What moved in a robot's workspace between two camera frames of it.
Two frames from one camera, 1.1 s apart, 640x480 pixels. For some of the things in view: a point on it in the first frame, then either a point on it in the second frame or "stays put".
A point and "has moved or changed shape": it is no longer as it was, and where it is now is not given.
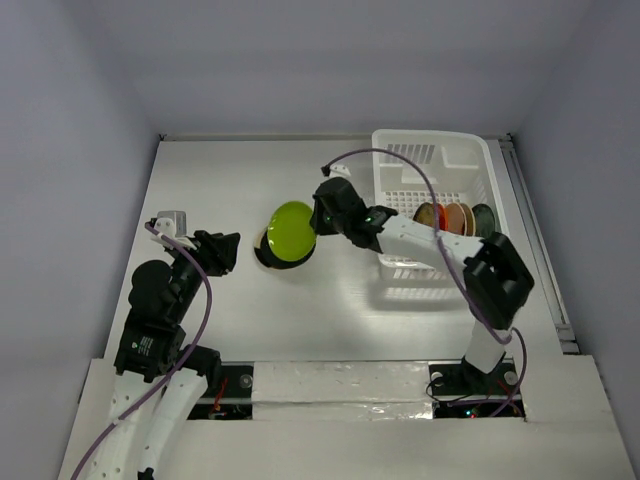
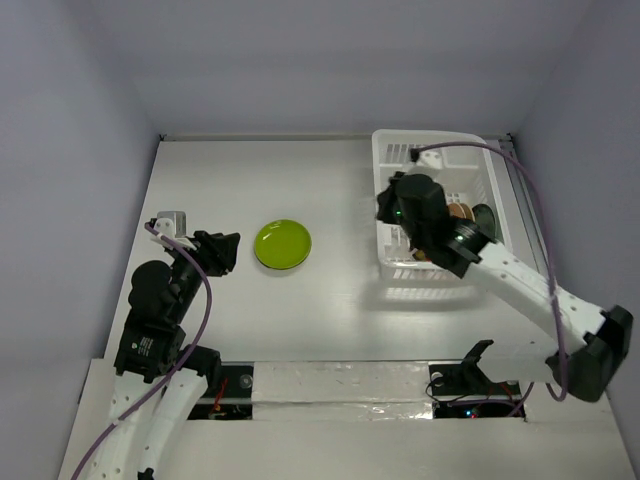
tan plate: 460,219 stays put
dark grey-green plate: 484,220 stays put
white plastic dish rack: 414,167 stays put
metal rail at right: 540,247 stays put
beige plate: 258,242 → 285,269
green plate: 290,235 has moved or changed shape
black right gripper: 326,209 → 386,206
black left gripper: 217,249 stays put
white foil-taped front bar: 341,391 stays put
